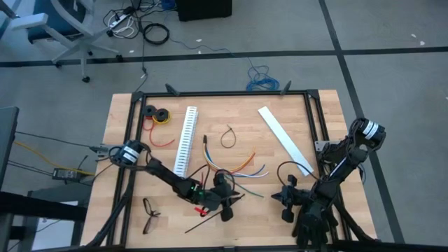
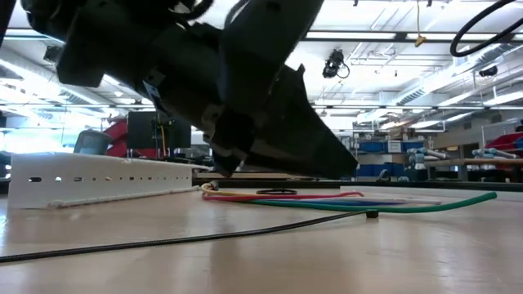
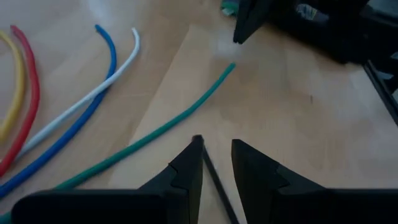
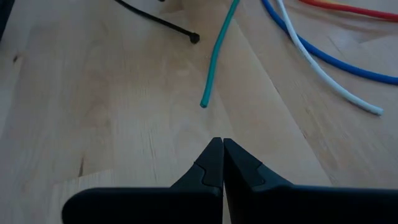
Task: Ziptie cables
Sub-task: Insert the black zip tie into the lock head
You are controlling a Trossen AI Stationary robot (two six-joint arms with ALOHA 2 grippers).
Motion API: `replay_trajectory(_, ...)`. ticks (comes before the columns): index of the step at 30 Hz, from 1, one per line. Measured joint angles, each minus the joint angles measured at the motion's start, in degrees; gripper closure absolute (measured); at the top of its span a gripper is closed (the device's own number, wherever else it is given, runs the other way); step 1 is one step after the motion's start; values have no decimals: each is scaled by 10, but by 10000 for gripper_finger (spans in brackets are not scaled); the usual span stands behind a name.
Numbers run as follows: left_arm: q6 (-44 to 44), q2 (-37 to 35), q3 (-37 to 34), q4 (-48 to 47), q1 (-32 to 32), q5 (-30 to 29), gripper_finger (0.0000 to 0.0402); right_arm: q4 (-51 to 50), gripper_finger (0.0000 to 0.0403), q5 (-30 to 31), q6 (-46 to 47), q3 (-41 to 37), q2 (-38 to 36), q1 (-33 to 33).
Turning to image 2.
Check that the red and blue bin rack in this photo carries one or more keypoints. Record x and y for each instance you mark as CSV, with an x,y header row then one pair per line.
x,y
504,141

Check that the black monitor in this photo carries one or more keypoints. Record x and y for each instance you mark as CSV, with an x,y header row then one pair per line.
x,y
141,130

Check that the black zip tie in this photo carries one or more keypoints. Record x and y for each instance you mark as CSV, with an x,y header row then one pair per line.
x,y
372,214
277,194

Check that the wooden top workbench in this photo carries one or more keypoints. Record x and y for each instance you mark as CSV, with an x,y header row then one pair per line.
x,y
470,162

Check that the black ceiling fixture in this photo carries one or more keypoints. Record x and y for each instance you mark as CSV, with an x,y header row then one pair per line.
x,y
488,71

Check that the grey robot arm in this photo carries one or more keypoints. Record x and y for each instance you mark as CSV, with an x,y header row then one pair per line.
x,y
490,154
425,154

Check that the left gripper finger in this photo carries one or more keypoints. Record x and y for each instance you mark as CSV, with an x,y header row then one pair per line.
x,y
298,143
231,139

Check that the blue bin shelf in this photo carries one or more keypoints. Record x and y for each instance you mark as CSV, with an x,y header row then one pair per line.
x,y
372,147

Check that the red machine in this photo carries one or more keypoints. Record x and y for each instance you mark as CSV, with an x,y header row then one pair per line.
x,y
116,134

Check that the wooden desk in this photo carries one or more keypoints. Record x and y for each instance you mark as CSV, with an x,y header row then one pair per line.
x,y
278,175

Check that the grey chair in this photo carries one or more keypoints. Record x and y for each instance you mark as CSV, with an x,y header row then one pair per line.
x,y
92,143

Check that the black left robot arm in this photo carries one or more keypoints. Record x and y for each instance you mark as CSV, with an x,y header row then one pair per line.
x,y
102,41

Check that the black frame-mounted device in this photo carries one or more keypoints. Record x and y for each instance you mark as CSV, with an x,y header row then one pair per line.
x,y
51,53

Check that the black overhead camera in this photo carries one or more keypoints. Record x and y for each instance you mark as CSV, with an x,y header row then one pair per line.
x,y
334,63

